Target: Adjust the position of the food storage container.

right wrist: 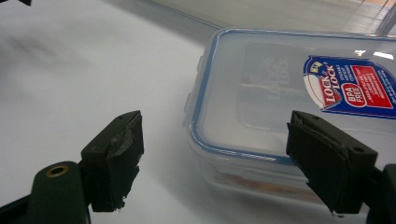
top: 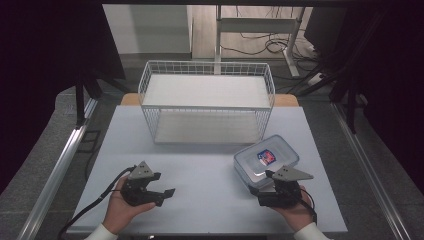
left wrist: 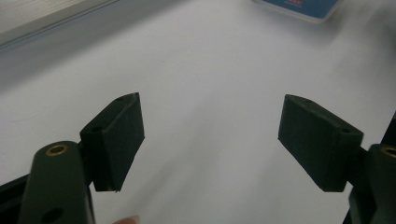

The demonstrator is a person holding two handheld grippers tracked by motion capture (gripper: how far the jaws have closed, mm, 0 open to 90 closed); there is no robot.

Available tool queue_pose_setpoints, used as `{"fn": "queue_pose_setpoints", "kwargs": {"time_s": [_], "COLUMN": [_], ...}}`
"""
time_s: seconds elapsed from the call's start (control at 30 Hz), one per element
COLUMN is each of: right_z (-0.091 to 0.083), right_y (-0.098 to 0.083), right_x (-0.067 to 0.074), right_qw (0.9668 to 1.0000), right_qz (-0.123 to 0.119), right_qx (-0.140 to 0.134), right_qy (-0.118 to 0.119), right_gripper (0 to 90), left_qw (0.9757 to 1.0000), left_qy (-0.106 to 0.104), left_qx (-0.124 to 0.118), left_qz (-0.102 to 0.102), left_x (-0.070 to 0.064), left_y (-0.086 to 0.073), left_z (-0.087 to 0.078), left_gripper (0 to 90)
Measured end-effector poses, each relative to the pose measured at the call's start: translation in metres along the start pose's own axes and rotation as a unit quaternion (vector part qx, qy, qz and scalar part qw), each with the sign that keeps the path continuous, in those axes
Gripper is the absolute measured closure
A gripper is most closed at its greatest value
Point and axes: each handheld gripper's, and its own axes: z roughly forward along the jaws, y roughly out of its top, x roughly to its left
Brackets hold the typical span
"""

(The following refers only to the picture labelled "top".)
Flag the black tripod stand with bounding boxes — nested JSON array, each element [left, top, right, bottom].
[[286, 13, 384, 135], [73, 68, 131, 131]]

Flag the wooden board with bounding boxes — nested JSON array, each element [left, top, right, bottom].
[[119, 92, 300, 108]]

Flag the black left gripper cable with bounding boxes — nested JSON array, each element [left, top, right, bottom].
[[57, 165, 138, 240]]

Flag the dark curtain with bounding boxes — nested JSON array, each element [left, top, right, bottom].
[[303, 0, 424, 188], [0, 0, 127, 196]]

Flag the person's right hand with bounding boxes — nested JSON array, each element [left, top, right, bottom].
[[269, 185, 317, 233]]

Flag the aluminium rail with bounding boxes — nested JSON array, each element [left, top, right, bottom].
[[16, 98, 100, 240], [330, 101, 413, 240]]

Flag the white cabinet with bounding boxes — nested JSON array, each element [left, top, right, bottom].
[[102, 3, 194, 55]]

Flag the white metal desk frame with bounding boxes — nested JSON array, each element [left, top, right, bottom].
[[214, 4, 307, 78]]

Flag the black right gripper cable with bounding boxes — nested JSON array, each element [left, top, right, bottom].
[[299, 187, 319, 225]]

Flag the white wire two-tier rack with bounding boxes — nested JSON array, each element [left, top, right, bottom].
[[137, 60, 277, 145]]

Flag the clear plastic lidded food container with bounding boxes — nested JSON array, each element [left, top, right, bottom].
[[232, 134, 300, 192]]

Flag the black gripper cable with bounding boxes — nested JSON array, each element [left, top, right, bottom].
[[299, 187, 319, 225], [57, 165, 138, 240]]

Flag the person's left hand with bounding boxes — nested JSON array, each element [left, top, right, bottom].
[[102, 175, 157, 235]]

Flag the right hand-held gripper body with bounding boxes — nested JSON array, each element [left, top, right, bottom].
[[257, 165, 315, 209]]

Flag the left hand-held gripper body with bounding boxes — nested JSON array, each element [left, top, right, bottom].
[[120, 160, 162, 207]]

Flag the white power strip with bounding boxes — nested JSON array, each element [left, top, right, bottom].
[[307, 72, 326, 87]]

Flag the black cables on floor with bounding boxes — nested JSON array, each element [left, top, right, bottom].
[[220, 5, 321, 91]]

